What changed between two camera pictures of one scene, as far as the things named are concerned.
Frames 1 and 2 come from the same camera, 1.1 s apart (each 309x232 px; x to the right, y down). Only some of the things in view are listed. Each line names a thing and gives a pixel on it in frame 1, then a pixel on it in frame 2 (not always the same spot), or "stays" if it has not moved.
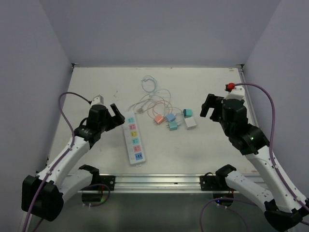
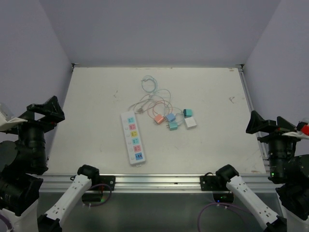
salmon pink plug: (159, 118) stays
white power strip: (135, 146) stays
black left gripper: (118, 119) to (50, 108)
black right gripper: (212, 101) to (257, 122)
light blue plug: (170, 117) stays
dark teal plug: (188, 112) stays
